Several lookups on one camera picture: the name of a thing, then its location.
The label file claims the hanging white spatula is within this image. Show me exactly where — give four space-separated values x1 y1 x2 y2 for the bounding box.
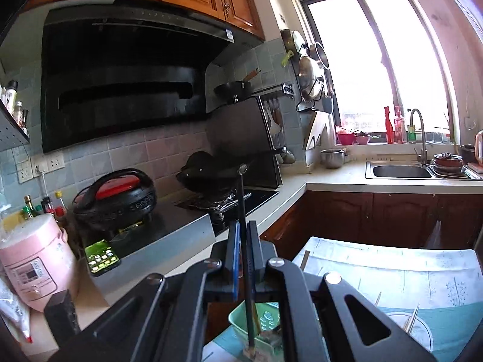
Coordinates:
266 102 283 137

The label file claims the yellow-capped sauce bottle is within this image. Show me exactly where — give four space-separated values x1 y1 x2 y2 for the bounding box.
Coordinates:
54 190 69 219

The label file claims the steel spoon bronze handle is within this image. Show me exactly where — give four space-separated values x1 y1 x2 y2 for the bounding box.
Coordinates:
236 163 258 357

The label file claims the window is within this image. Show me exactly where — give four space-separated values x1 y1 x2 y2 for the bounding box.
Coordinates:
296 0 461 144

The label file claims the smartphone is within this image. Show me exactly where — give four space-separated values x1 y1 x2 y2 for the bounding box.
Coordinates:
84 238 122 277

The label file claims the red bowl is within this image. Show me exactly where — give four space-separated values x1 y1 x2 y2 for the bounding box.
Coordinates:
336 126 356 146

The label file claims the steel mixing bowl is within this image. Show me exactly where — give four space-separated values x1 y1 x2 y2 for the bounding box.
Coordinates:
320 148 347 170

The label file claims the white wall socket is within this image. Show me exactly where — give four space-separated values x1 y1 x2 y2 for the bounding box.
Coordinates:
17 158 34 182
33 152 66 177

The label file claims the steel faucet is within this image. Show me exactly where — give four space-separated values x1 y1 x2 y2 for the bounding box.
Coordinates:
409 108 430 167

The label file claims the dark-capped seasoning bottle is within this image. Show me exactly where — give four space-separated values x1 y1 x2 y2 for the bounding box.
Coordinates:
3 80 19 116

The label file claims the black splash guard panel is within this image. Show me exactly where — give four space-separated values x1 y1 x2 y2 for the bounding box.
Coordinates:
206 95 284 190

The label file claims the stack of brown dishes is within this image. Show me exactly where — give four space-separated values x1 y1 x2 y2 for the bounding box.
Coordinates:
432 152 470 179

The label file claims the white kitchen countertop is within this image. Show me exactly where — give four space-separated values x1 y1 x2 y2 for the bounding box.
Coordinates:
23 160 483 348

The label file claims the large steel basin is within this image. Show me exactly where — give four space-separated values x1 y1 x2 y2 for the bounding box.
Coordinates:
297 55 325 100

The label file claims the steel saucepan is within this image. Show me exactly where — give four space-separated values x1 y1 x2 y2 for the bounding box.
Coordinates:
307 42 330 71

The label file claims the red spray bottle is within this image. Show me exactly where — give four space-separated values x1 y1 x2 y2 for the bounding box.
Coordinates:
384 106 395 144

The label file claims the wall utensil rail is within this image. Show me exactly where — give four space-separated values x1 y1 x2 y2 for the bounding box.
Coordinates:
249 82 296 101

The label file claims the pile of mixed chopsticks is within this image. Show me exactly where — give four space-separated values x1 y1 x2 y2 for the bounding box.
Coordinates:
300 251 420 334

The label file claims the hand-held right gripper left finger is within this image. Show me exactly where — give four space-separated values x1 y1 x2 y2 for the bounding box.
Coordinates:
49 221 242 362

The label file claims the pink rice cooker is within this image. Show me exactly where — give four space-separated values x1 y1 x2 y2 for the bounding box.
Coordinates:
0 213 81 313

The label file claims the grey metal panel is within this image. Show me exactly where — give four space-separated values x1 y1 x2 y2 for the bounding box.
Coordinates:
90 211 216 307

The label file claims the green glass bottle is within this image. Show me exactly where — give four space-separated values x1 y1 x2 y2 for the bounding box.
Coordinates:
21 195 37 220

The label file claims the black frying pan wooden handle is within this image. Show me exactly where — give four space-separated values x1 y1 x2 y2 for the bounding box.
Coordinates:
213 68 262 100

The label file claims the black red electric baking pan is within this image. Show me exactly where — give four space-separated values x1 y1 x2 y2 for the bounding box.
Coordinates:
72 168 158 233

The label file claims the steel sink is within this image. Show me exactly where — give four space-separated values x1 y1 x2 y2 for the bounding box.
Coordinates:
365 160 440 180

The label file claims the gas stove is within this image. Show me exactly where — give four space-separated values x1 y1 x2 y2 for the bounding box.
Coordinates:
174 188 280 227

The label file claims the black range hood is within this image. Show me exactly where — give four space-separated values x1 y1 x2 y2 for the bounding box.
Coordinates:
40 0 265 155

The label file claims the clear plastic bag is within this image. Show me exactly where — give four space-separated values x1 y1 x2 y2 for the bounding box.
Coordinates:
0 277 34 343

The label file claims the steel pot lid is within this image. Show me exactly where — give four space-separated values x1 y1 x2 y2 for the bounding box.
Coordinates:
281 29 305 52

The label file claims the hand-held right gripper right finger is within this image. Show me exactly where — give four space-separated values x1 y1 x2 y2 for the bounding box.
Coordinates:
246 221 434 362

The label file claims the pink bottle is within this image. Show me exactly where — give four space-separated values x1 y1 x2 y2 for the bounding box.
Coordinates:
393 106 407 144

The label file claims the green plastic utensil holder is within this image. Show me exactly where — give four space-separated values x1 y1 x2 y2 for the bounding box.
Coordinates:
227 301 284 362

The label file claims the pale cutting board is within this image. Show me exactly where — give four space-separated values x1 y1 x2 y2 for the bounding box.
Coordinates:
303 110 333 167

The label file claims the green dish soap bottle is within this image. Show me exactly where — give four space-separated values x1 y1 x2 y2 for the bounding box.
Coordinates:
407 109 418 144

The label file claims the grey wall shelf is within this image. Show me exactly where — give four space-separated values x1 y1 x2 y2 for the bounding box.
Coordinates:
0 100 31 148

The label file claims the black wok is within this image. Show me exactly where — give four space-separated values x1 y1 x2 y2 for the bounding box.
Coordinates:
176 151 248 194

